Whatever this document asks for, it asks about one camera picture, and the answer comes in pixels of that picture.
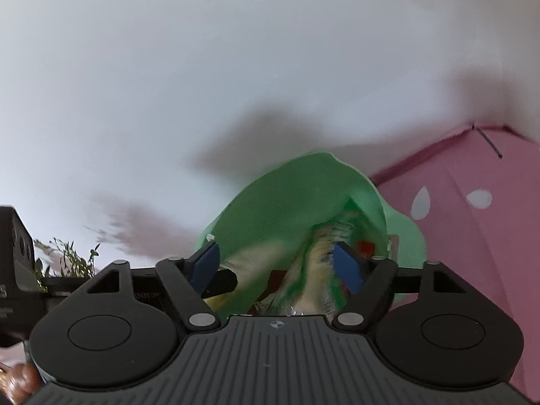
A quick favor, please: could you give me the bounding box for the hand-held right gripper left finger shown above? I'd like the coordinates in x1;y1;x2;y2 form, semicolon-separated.
73;240;222;332

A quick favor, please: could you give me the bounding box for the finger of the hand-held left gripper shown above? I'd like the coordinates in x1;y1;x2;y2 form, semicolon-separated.
42;269;238;296

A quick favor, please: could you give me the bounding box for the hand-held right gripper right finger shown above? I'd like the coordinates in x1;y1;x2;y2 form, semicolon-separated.
331;241;470;332

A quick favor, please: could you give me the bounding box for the green white snack packet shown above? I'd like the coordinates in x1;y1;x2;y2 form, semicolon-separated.
257;209;359;317

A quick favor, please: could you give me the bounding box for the green plastic bowl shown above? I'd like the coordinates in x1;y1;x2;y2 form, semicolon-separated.
192;152;429;317

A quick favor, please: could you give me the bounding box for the leafy plant in glass jar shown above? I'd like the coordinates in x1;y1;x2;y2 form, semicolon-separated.
33;237;102;293

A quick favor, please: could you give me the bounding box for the brown round object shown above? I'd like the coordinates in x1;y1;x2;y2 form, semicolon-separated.
0;362;43;405

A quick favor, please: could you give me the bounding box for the pink printed tablecloth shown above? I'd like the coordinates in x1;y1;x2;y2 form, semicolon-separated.
369;123;540;405

